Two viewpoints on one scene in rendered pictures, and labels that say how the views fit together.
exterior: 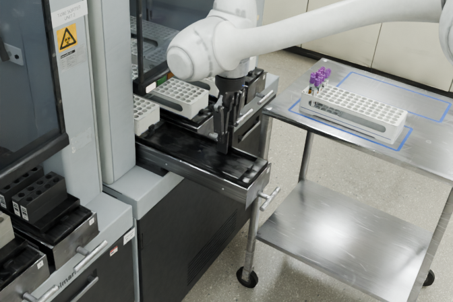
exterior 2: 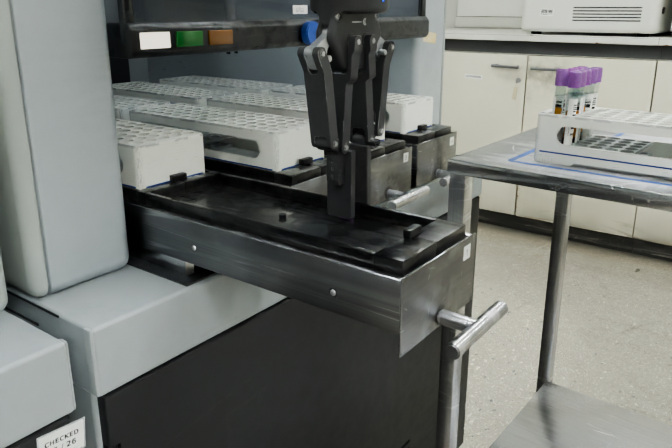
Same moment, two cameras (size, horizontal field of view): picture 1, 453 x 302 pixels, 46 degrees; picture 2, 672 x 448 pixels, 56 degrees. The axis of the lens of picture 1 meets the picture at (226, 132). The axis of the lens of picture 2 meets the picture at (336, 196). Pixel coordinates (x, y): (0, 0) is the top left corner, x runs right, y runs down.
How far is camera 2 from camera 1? 0.84 m
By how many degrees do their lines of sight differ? 19
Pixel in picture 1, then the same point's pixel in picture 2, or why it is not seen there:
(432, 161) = not seen: outside the picture
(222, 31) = not seen: outside the picture
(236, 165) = (377, 238)
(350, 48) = (594, 210)
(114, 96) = (39, 25)
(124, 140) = (82, 176)
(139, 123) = (142, 156)
